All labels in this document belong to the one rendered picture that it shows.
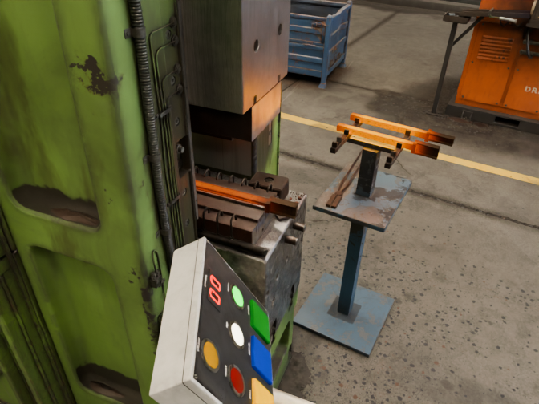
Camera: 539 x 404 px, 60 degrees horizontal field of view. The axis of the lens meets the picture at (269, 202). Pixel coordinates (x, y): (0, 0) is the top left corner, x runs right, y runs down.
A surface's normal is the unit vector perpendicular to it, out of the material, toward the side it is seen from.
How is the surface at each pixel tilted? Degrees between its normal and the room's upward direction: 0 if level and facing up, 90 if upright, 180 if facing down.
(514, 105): 90
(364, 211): 0
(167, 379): 30
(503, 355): 0
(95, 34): 89
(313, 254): 0
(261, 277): 90
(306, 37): 89
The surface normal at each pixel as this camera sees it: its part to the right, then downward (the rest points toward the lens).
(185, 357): -0.48, -0.70
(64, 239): -0.37, 0.53
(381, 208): 0.02, -0.82
